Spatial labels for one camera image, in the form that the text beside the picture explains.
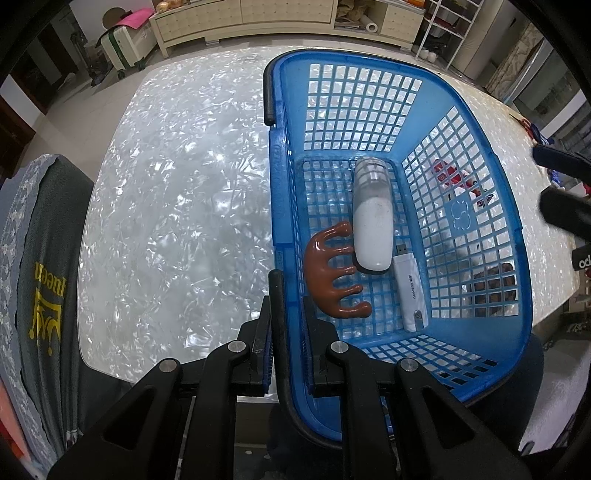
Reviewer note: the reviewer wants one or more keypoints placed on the brown wooden massage comb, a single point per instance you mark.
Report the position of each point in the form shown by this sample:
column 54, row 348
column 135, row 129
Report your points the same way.
column 323, row 258

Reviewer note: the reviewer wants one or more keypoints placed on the cream TV cabinet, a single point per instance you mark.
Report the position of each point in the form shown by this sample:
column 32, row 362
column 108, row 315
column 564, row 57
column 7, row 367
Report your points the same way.
column 277, row 18

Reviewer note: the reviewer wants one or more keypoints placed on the blue-grey floral cloth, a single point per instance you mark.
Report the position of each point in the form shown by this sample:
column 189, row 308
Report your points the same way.
column 9, row 277

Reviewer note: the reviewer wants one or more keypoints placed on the pair of white shoes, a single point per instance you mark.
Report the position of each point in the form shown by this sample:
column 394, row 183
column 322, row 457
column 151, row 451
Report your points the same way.
column 427, row 54

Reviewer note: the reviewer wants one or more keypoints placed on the brown checkered key case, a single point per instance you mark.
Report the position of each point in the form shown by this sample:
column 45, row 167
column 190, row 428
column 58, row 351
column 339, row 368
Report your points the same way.
column 501, row 277

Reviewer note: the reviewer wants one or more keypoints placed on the scissors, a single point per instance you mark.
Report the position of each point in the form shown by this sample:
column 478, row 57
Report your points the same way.
column 531, row 129

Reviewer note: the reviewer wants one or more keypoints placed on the patterned curtain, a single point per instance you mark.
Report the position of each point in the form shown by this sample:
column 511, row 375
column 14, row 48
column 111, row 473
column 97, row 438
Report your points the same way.
column 515, row 69

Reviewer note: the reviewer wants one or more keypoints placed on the blue plastic basket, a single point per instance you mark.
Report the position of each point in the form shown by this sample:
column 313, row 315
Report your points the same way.
column 279, row 184

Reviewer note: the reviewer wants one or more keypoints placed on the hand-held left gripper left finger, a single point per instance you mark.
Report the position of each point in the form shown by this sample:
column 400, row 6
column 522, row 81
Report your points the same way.
column 267, row 350

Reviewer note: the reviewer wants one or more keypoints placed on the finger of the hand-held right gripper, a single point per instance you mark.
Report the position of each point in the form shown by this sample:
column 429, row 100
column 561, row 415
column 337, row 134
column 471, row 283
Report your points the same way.
column 554, row 157
column 563, row 210

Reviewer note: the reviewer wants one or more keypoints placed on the white paper roll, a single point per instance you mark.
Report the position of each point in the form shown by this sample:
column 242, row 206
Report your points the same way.
column 372, row 25

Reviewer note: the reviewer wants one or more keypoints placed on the white green suitcase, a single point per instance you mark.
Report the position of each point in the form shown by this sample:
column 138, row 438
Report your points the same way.
column 127, row 48

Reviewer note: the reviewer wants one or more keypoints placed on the bread packet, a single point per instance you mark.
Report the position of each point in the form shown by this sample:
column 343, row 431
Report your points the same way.
column 166, row 4

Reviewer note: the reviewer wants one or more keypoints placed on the white remote control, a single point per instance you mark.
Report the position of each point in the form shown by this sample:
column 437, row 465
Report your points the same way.
column 374, row 221

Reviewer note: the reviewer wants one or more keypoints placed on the white USB dongle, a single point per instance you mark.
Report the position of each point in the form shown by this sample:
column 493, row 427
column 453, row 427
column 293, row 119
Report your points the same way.
column 410, row 290

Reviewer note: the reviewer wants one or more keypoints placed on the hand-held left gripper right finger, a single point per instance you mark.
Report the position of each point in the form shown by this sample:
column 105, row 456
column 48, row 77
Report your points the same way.
column 308, row 355

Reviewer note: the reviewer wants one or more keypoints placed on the white metal shelf rack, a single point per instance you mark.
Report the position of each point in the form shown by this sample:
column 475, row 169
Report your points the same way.
column 450, row 27

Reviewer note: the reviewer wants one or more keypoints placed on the pink folder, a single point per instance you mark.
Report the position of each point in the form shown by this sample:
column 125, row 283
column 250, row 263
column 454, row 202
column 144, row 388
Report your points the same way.
column 134, row 17

